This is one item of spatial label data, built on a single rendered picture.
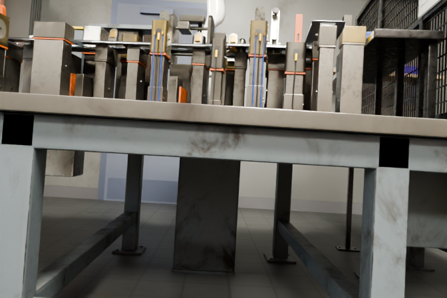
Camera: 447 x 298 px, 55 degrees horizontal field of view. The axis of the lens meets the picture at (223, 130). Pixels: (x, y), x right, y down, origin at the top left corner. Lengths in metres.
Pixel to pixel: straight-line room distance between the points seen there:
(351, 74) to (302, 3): 3.43
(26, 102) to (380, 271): 0.87
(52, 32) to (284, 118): 1.03
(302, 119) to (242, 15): 3.92
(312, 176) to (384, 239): 3.68
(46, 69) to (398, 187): 1.24
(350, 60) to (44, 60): 1.09
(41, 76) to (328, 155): 1.10
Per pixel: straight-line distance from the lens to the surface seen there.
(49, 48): 1.70
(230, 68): 1.87
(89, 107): 0.97
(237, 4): 4.86
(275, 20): 1.92
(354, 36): 1.59
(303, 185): 4.71
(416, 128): 1.03
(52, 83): 1.67
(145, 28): 2.10
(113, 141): 1.00
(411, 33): 1.55
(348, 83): 1.55
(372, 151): 1.04
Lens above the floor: 0.60
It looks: 3 degrees up
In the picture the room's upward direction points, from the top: 3 degrees clockwise
